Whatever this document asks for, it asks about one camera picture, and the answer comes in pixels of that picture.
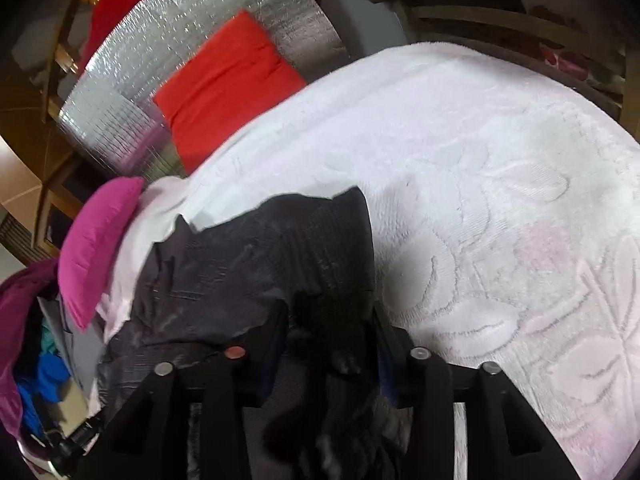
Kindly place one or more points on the wooden pillar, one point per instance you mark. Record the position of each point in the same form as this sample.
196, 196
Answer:
30, 150

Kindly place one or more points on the grey garment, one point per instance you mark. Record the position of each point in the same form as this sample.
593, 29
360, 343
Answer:
80, 345

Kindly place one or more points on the magenta velvet garment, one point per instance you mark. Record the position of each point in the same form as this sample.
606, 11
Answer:
15, 320

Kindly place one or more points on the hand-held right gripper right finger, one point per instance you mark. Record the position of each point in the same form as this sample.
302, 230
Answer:
387, 370

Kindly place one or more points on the magenta pillow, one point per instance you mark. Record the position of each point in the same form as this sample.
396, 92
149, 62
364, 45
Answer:
95, 250

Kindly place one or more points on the wooden stair railing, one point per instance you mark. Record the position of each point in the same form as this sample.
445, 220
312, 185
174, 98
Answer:
65, 55

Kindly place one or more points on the dark quilted zip jacket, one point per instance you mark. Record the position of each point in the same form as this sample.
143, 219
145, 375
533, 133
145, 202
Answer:
275, 260

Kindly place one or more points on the silver foil insulation board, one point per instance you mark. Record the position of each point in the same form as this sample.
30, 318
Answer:
165, 25

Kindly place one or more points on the white pink fleece blanket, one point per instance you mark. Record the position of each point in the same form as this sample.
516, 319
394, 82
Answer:
475, 185

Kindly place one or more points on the red pillow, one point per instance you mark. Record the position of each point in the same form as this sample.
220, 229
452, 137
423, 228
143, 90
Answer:
225, 90

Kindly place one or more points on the wooden side table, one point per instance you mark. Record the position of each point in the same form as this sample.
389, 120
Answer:
475, 15

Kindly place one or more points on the red cloth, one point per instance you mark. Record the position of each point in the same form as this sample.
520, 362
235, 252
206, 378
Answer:
120, 5

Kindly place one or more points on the blue garment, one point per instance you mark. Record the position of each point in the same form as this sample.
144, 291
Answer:
47, 375

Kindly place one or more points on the teal garment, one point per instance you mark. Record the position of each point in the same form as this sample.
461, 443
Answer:
50, 337

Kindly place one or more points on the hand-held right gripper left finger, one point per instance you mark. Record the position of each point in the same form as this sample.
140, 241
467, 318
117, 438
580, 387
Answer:
260, 360

